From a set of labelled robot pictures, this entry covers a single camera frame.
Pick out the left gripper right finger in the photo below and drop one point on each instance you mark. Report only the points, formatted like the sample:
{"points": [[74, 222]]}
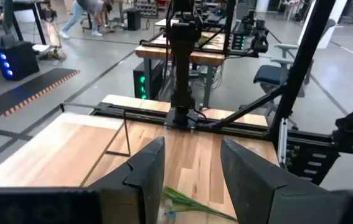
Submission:
{"points": [[251, 177]]}

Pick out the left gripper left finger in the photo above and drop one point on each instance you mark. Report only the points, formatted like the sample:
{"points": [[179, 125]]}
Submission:
{"points": [[145, 174]]}

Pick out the blue flower bunch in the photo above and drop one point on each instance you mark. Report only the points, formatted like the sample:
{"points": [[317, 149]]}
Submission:
{"points": [[191, 203]]}

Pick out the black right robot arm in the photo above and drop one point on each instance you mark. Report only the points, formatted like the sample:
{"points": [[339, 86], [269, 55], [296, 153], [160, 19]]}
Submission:
{"points": [[182, 77]]}

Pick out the black tower green LEDs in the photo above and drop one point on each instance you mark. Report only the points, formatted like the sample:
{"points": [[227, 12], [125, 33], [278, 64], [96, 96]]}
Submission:
{"points": [[146, 81]]}

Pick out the black office chair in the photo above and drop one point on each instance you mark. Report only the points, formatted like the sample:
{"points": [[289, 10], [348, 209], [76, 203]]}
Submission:
{"points": [[269, 74]]}

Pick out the white pillar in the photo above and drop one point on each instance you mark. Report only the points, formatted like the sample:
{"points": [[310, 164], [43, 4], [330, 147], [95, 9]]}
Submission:
{"points": [[339, 15]]}

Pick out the neighbouring wooden workstation table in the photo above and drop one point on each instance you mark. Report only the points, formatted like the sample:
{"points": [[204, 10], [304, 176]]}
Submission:
{"points": [[207, 57]]}

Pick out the black box green lights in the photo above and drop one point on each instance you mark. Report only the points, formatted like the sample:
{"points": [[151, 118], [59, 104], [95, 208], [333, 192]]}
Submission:
{"points": [[238, 40]]}

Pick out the black mat orange-striped edge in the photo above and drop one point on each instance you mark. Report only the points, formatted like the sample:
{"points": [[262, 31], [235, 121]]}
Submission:
{"points": [[23, 93]]}

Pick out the white power strip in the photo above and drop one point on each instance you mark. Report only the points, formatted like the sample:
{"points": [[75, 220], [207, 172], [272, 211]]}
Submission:
{"points": [[42, 47]]}

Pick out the black computer tower with LEDs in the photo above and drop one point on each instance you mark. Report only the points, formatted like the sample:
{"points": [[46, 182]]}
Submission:
{"points": [[23, 59]]}

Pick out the person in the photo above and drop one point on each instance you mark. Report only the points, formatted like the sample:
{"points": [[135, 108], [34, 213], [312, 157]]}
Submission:
{"points": [[86, 6]]}

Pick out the wooden shelf black frame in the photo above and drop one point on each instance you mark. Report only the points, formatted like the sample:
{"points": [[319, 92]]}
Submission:
{"points": [[54, 149]]}

